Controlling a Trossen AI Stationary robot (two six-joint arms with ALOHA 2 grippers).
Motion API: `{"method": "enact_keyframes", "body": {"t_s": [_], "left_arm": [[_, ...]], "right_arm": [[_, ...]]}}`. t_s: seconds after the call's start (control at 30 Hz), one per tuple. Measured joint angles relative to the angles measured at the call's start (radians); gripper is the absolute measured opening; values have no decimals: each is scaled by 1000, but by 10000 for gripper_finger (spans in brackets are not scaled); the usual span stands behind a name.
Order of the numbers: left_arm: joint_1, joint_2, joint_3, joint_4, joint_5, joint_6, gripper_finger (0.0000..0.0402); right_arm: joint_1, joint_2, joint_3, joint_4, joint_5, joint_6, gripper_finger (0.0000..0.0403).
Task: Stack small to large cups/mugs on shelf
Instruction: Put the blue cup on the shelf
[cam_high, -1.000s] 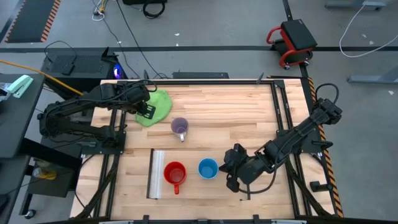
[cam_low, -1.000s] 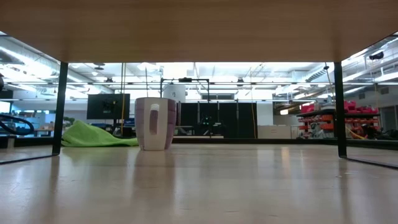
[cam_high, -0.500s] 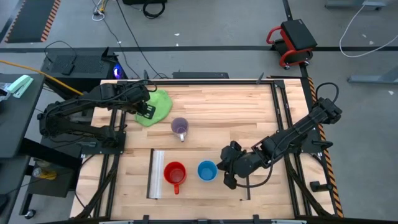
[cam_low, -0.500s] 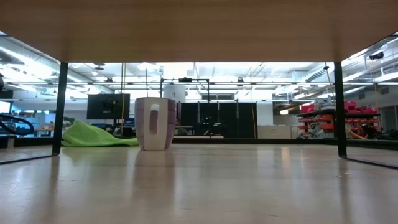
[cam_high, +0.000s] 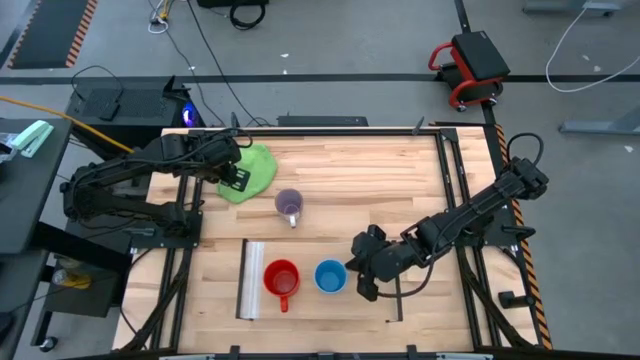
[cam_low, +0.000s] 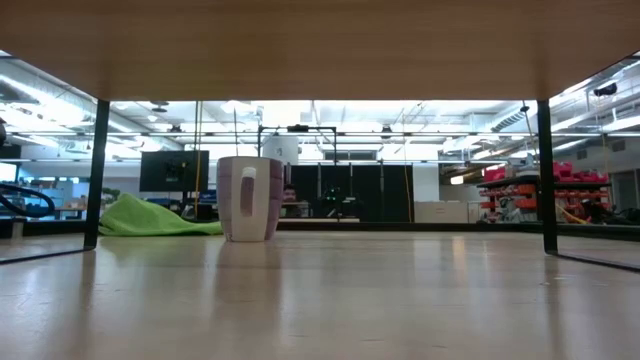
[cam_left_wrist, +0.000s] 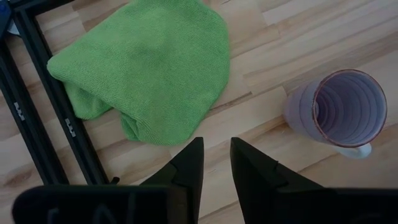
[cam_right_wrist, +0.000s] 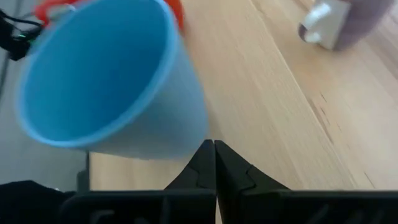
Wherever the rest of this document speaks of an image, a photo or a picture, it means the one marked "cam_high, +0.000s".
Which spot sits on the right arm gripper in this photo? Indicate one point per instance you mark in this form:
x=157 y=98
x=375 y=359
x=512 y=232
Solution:
x=392 y=260

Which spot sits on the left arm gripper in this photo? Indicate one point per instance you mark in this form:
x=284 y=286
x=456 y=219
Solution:
x=220 y=155

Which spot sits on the blue cup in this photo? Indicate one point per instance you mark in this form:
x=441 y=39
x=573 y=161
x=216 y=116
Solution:
x=330 y=277

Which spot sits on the purple mug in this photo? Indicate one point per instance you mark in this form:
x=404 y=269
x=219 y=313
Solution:
x=288 y=202

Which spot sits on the red mug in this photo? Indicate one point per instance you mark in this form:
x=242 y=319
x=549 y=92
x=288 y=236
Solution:
x=281 y=281

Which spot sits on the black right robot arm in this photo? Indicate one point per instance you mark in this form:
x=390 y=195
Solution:
x=475 y=205

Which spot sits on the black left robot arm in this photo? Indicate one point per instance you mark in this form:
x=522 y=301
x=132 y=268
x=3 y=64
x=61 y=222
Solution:
x=125 y=205

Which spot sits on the green cloth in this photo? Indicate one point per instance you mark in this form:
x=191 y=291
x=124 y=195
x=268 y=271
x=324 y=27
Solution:
x=257 y=170

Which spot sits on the clear tray with black edges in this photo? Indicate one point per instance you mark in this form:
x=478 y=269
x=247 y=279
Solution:
x=320 y=250

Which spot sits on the clear plastic strip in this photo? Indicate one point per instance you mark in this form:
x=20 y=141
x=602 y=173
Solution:
x=252 y=280

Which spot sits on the black power strip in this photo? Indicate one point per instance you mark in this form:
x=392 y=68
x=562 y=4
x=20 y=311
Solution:
x=320 y=121

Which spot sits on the black computer tower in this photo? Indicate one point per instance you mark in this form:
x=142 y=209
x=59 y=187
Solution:
x=140 y=102

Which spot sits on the small black box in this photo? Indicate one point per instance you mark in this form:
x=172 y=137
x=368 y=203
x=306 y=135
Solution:
x=109 y=112

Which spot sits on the black clamp knob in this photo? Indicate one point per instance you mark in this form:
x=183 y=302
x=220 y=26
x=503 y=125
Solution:
x=510 y=299

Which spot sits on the orange black hazard tape strip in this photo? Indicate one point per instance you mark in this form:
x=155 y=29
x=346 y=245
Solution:
x=543 y=325

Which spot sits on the yellow bottle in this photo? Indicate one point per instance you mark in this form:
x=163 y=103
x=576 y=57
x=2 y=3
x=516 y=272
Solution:
x=75 y=281

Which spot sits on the black low cart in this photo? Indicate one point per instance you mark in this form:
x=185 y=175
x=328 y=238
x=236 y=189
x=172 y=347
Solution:
x=85 y=300

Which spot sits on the mint green stapler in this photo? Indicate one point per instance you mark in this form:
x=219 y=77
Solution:
x=32 y=137

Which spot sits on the black side table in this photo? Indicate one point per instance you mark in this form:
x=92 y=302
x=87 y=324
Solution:
x=25 y=200

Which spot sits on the black orange-striped floor mat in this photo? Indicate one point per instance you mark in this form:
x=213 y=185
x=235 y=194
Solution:
x=50 y=30

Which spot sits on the red and black rolling stool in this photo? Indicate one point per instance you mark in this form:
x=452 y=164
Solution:
x=480 y=52

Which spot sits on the black caster wheel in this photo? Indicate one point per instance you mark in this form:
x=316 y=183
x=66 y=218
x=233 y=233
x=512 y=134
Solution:
x=48 y=343

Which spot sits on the grey table foot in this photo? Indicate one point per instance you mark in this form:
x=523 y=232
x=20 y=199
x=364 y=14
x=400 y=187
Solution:
x=600 y=128
x=575 y=7

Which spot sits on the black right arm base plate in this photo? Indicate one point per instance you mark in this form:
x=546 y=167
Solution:
x=465 y=240

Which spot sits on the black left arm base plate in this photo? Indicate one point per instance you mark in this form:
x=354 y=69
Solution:
x=150 y=240

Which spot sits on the black aluminium table frame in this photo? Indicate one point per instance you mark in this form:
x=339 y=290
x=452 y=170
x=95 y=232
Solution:
x=350 y=132

